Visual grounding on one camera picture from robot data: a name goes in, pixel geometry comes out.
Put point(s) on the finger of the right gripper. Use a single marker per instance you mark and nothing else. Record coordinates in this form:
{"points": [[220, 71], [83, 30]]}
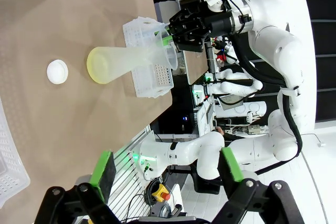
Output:
{"points": [[178, 24], [190, 45]]}

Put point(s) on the white round flask cap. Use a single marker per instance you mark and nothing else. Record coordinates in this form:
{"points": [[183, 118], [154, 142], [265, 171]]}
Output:
{"points": [[57, 72]]}

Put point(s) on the white perforated plastic basket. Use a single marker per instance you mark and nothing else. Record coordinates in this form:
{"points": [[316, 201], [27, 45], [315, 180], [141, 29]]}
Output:
{"points": [[141, 85], [10, 171]]}

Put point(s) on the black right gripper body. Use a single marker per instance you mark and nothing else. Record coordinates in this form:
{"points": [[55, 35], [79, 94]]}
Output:
{"points": [[218, 24]]}

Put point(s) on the translucent plastic Erlenmeyer flask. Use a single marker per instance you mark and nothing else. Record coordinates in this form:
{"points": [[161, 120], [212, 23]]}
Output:
{"points": [[105, 64]]}

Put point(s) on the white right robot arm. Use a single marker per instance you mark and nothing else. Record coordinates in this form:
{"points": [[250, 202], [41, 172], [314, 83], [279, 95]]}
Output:
{"points": [[283, 51]]}

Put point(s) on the brown background table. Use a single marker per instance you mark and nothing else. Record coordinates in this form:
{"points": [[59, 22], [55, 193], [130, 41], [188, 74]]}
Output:
{"points": [[195, 66]]}

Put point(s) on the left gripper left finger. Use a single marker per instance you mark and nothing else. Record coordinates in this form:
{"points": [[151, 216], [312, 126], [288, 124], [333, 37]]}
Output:
{"points": [[103, 171]]}

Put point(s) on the clear plastic funnel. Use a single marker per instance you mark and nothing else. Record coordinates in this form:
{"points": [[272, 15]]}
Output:
{"points": [[169, 56]]}

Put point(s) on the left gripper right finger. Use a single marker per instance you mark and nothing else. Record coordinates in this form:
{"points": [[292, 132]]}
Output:
{"points": [[231, 166]]}

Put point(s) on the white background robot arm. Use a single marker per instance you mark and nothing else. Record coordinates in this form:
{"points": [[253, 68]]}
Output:
{"points": [[236, 87]]}

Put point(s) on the yellow emergency stop button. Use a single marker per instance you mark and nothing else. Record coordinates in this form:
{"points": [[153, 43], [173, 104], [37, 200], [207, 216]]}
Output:
{"points": [[160, 192]]}

